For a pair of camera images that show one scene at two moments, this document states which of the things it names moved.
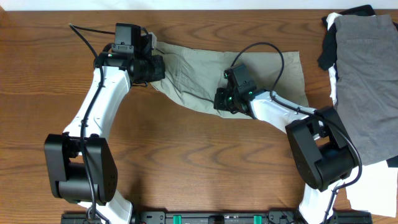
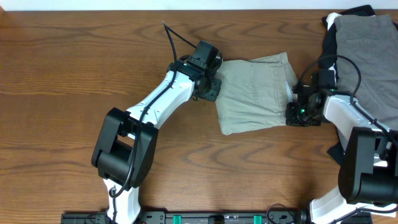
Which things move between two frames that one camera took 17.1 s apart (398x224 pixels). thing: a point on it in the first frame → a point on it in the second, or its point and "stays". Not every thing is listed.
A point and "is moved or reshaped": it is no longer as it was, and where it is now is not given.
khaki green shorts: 192,76 is moved or reshaped
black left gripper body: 150,70 → 211,89
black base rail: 219,217 stays
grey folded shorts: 367,83 stays
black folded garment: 328,55 stays
